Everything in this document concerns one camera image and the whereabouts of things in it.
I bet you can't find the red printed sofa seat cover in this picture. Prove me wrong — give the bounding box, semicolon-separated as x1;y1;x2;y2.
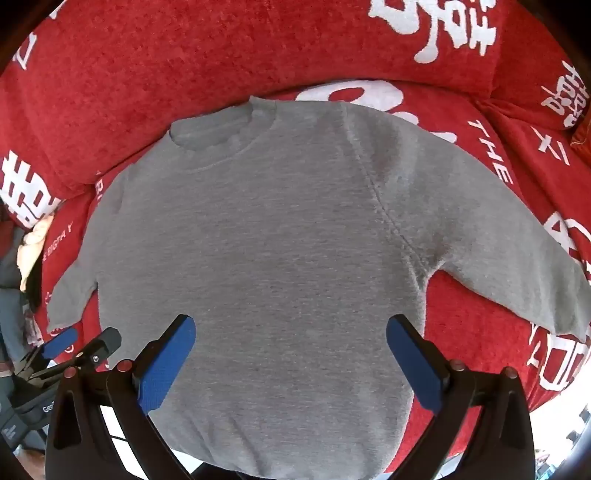
28;79;591;474

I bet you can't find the grey sweater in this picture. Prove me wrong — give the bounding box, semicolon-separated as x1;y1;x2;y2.
46;95;591;478

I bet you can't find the orange cloth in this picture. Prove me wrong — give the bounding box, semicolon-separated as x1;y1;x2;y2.
570;117;591;149

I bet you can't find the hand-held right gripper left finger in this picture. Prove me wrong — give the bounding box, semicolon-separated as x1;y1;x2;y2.
45;315;197;480

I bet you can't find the beige soft cloth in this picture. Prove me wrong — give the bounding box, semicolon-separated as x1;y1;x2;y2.
16;215;57;291

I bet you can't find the dark grey cloth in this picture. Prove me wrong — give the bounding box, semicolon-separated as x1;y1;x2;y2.
0;222;44;374

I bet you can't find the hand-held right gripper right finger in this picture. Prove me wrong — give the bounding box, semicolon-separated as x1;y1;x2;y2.
386;315;536;480

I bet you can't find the red printed sofa back cushion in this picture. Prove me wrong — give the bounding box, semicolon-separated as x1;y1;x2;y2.
0;0;509;229
489;0;591;139

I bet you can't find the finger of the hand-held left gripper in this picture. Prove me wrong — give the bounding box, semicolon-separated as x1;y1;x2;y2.
28;328;123;385
18;327;78;376

